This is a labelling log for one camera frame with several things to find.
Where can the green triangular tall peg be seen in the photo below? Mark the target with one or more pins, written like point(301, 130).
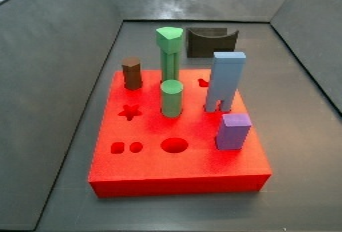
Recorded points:
point(169, 40)

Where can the black curved fixture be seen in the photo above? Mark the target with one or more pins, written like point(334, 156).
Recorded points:
point(205, 41)

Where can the brown hexagonal peg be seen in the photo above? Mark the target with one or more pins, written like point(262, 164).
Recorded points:
point(131, 72)

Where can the blue arch block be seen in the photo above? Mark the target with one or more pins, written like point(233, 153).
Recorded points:
point(226, 71)

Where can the purple square peg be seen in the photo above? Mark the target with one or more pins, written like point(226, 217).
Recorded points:
point(233, 131)

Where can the green cylinder peg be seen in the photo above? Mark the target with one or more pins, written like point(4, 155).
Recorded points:
point(171, 90)

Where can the red shape sorter board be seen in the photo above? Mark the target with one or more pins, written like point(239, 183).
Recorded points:
point(153, 155)

